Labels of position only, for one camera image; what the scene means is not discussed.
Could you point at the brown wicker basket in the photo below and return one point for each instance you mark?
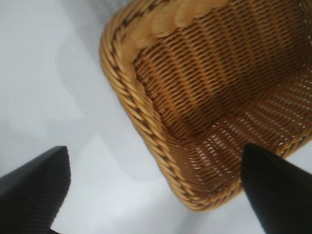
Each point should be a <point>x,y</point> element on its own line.
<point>207,85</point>

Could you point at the white tablecloth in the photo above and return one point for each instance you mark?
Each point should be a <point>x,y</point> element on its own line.
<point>48,73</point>

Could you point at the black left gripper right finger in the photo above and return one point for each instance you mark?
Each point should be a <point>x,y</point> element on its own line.
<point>280,195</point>

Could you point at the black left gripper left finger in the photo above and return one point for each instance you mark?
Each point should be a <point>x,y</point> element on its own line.
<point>29,195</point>

